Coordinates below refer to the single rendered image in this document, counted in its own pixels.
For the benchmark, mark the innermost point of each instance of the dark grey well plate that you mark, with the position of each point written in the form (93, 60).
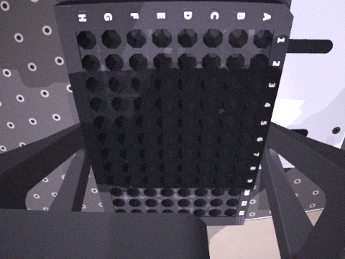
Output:
(175, 161)

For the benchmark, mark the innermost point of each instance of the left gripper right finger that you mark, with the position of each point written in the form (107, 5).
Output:
(323, 164)

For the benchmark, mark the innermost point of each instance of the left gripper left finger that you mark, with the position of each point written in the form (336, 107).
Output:
(24, 167)

